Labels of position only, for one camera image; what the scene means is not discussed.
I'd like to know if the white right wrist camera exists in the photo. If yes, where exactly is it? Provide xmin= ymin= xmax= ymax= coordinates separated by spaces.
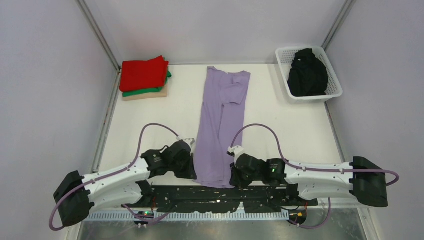
xmin=227 ymin=145 xmax=245 ymax=164

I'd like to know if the green folded t-shirt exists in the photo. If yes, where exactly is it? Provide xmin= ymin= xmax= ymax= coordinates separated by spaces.
xmin=122 ymin=70 xmax=172 ymax=97

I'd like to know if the black t-shirt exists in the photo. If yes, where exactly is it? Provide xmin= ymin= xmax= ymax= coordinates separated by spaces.
xmin=287 ymin=48 xmax=329 ymax=97

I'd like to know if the red folded t-shirt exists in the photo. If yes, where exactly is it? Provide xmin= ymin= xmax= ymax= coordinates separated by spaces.
xmin=119 ymin=55 xmax=169 ymax=92

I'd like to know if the white slotted cable duct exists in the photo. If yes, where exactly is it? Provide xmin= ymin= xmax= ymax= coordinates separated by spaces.
xmin=85 ymin=209 xmax=289 ymax=222

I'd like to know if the right aluminium corner post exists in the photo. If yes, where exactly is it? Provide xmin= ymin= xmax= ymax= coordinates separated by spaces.
xmin=321 ymin=0 xmax=357 ymax=51

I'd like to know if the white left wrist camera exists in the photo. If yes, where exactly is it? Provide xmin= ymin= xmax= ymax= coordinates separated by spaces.
xmin=179 ymin=138 xmax=196 ymax=154

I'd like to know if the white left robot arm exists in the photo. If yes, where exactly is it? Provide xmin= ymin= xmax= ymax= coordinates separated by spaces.
xmin=50 ymin=138 xmax=196 ymax=228

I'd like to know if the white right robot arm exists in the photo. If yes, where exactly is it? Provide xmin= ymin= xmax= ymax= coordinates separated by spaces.
xmin=230 ymin=153 xmax=389 ymax=208

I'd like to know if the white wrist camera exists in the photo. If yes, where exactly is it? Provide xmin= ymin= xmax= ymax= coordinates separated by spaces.
xmin=227 ymin=145 xmax=245 ymax=164
xmin=179 ymin=138 xmax=196 ymax=154

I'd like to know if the left aluminium corner post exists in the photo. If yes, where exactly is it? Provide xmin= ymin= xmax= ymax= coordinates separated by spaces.
xmin=76 ymin=0 xmax=121 ymax=72

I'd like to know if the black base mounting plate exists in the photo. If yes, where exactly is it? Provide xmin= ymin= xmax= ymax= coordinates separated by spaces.
xmin=130 ymin=185 xmax=318 ymax=214

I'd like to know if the aluminium corner post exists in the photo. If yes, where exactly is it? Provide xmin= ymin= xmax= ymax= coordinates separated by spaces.
xmin=321 ymin=0 xmax=357 ymax=51
xmin=76 ymin=0 xmax=121 ymax=72

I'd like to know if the white plastic basket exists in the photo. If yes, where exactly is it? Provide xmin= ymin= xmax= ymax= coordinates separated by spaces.
xmin=275 ymin=45 xmax=343 ymax=104

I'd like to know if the lavender t-shirt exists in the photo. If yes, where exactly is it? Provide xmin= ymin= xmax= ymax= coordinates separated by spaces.
xmin=193 ymin=66 xmax=251 ymax=189

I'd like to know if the beige folded t-shirt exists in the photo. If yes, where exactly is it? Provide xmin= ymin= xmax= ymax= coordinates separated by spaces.
xmin=122 ymin=85 xmax=168 ymax=101

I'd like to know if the aluminium front rail frame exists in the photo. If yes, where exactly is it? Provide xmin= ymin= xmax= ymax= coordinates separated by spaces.
xmin=70 ymin=185 xmax=372 ymax=212

